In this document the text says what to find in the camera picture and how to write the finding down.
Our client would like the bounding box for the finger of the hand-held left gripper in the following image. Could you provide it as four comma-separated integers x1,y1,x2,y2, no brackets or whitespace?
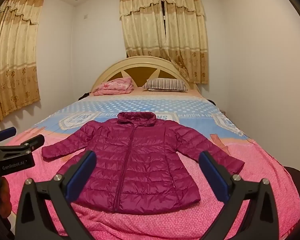
0,127,17,146
0,134,45,159

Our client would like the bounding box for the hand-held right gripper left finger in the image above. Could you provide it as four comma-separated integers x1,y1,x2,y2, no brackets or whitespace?
15,150,98,240

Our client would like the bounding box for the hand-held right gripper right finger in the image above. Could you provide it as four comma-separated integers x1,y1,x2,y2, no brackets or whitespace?
199,151,287,240

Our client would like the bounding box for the magenta puffer jacket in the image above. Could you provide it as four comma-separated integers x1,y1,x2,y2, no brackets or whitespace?
41,112,245,215

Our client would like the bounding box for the person's left hand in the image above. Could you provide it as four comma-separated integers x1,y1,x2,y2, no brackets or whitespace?
0,176,11,218

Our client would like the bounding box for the beige floral curtain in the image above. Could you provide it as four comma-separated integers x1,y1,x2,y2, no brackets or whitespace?
0,0,44,127
119,0,168,58
162,0,209,84

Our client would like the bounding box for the bed with pink blue bedspread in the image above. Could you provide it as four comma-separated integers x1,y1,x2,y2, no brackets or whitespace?
2,94,300,240

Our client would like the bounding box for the dark rounded object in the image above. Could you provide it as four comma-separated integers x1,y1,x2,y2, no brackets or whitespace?
282,166,300,233

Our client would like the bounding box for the folded pink floral quilt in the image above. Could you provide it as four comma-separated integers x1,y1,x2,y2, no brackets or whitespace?
92,77,135,96

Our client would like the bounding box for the pink bed sheet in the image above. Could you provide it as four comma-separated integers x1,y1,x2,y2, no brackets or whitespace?
86,88,205,99

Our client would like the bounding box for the striped pillow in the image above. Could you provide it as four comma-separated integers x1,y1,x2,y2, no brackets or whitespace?
142,78,188,92

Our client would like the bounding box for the cream wooden bed headboard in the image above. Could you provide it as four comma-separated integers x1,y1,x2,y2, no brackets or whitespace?
90,56,199,95

